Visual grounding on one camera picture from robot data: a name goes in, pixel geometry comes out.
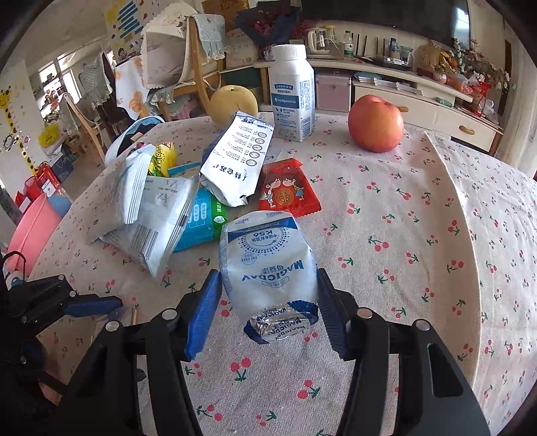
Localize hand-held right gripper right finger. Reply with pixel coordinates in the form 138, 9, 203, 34
316, 267, 491, 436

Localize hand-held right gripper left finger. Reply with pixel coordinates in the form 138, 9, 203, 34
54, 268, 223, 436

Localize giraffe wall sticker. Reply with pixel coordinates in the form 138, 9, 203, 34
0, 88, 36, 174

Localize grey feather print wipes packet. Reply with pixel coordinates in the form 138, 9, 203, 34
110, 144, 158, 225

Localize white blue plastic bag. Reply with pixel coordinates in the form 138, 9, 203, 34
104, 116, 166, 168

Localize red snack bag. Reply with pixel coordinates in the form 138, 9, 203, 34
461, 81, 492, 116

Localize red apple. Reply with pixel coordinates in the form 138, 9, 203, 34
347, 94, 404, 154

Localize blue stool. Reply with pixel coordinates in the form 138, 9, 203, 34
48, 195, 73, 219

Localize pink storage box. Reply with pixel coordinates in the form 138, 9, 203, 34
314, 71, 352, 112

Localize red cartoon print packet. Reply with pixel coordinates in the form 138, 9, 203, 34
257, 157, 323, 216

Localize artificial flower bunch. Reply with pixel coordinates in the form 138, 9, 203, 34
451, 38, 510, 91

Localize yellow snack packet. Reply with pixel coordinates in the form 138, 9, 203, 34
147, 143, 179, 177

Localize light wooden chair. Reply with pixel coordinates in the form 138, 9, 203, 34
63, 92, 107, 166

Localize white cartoon print cloth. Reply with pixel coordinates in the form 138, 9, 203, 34
140, 4, 200, 89

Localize black television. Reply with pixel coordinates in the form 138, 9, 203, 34
302, 0, 471, 51

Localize blue gift bag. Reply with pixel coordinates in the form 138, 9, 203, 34
52, 161, 75, 184

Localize white blue foil packet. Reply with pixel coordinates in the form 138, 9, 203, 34
218, 211, 320, 345

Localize white television cabinet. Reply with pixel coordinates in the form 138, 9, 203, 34
256, 59, 504, 154

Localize orange print table cover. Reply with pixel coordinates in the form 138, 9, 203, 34
115, 54, 150, 122

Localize wall poster blue bars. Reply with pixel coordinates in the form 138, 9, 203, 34
105, 0, 148, 47

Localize silver packet with barcode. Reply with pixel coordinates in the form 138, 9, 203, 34
98, 174, 202, 281

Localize quilted chair cover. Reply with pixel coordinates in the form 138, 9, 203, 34
79, 52, 114, 110

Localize yellow shopping bag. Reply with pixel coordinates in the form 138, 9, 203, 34
39, 123, 59, 147

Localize yellow pear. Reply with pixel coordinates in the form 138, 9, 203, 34
209, 85, 258, 126

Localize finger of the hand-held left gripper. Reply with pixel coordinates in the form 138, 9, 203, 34
60, 294, 124, 318

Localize white milk bottle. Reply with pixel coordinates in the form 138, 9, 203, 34
267, 44, 316, 143

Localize red gift bag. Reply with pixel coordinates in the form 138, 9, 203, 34
23, 175, 55, 203

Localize white electric kettle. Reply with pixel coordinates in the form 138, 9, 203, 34
306, 27, 333, 55

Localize dark green bin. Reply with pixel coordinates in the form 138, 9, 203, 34
220, 67, 261, 90

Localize wooden chair with white cloth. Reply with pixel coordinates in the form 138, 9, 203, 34
143, 12, 229, 122

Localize blue green packet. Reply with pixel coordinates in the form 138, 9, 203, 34
168, 164, 229, 253

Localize pink plastic basin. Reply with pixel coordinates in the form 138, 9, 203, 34
6, 194, 63, 277

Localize dark blue flower bouquet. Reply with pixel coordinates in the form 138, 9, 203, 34
235, 6, 303, 48

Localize white sack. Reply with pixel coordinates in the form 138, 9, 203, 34
226, 29, 257, 68

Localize white pouch black print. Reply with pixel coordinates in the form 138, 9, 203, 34
200, 111, 275, 208

